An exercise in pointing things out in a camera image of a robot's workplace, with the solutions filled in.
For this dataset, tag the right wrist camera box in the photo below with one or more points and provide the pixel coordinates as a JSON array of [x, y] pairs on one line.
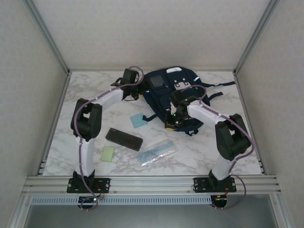
[[177, 97]]

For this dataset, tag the green sticky note pad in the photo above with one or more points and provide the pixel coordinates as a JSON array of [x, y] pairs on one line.
[[108, 154]]

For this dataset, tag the aluminium frame post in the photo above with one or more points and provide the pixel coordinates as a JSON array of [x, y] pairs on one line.
[[48, 35], [254, 35]]

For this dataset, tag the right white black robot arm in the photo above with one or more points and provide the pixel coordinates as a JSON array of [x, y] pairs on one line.
[[228, 137]]

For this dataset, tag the left aluminium side rail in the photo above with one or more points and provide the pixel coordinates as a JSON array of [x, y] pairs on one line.
[[57, 114]]

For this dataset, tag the right aluminium frame post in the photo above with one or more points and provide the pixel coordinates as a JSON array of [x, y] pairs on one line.
[[254, 35]]

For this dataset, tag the aluminium back frame bar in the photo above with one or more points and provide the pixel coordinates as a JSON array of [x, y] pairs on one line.
[[99, 69]]

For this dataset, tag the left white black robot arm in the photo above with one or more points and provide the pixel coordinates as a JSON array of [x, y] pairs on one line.
[[85, 123]]

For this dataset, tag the aluminium mounting rail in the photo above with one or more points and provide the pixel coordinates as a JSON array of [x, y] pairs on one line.
[[152, 185]]

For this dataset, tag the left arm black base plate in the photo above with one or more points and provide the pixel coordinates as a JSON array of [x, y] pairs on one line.
[[104, 184]]

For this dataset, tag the blue sticky note pad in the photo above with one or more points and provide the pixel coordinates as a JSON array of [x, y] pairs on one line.
[[137, 121]]

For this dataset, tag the right aluminium side rail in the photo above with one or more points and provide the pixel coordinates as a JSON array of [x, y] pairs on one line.
[[242, 95]]

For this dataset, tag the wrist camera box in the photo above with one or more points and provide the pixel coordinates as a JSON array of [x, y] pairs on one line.
[[130, 74], [177, 97]]

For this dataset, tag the clear bag of pens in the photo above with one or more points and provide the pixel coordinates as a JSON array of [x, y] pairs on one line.
[[156, 152]]

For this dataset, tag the black pencil case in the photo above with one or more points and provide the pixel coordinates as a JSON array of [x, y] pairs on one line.
[[123, 139]]

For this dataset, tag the left aluminium frame post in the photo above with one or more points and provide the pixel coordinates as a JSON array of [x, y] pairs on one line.
[[48, 35]]

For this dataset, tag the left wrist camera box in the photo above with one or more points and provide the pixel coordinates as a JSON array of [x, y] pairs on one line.
[[130, 74]]

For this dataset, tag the aluminium side rail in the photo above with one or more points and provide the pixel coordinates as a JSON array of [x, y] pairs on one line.
[[57, 114], [242, 95]]

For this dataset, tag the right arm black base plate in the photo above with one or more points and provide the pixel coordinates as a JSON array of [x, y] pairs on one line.
[[202, 184]]

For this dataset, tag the navy blue backpack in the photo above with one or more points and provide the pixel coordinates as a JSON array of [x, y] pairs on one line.
[[161, 102]]

